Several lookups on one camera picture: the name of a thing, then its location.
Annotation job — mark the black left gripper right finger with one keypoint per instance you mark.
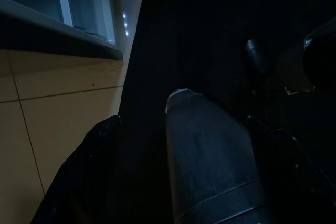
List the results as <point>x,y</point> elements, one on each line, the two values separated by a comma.
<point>294,182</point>

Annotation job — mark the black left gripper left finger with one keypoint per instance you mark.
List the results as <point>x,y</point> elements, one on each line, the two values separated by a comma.
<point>84,176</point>

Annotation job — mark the dark round container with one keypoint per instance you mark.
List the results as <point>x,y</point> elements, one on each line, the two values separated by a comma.
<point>321,61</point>

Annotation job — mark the large black floor mat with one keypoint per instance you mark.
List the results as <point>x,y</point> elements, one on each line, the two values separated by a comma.
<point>197,24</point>

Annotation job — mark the black cylindrical post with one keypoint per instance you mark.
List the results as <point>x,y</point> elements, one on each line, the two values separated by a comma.
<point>256,56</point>

